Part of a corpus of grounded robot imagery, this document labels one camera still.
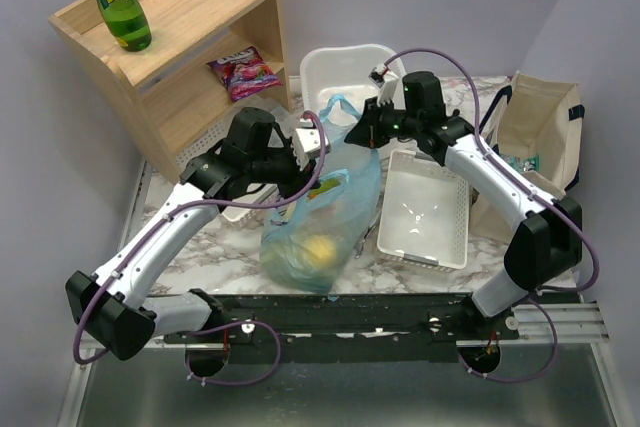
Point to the pink candy bag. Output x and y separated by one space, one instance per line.
244 73

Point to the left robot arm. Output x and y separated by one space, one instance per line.
112 304

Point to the large white plastic tub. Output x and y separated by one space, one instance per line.
330 71

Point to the silver combination wrench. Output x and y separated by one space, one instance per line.
359 247

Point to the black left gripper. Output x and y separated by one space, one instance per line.
292 177

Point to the yellow lemon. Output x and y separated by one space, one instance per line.
321 251

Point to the clear plastic organizer box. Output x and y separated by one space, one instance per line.
287 120

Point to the floral canvas tote bag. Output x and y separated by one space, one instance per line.
531 116

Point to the wooden shelf unit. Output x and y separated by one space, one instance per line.
166 95

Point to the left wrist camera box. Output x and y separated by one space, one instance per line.
306 143

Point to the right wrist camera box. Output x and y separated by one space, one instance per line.
386 81

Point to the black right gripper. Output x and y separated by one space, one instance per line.
373 123

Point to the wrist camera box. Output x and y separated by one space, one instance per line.
306 143
386 81

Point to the light blue plastic grocery bag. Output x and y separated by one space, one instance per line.
343 214

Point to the green glass bottle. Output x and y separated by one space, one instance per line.
127 23

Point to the white perforated plastic basket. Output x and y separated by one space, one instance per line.
424 215

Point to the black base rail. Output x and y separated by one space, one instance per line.
344 328

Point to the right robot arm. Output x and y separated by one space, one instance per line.
546 230

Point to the orange bread slice toy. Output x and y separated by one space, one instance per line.
327 183

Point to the green snack packet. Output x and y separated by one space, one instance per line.
522 164

